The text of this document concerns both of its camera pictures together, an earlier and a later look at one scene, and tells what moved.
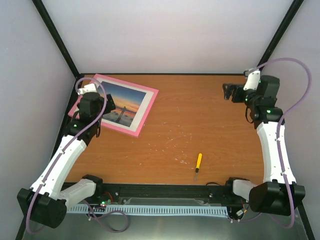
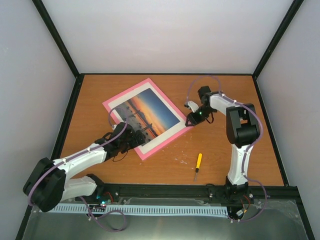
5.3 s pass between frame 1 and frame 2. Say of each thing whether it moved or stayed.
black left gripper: moved
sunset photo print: moved
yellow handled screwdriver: stayed
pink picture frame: moved
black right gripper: moved
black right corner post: stayed
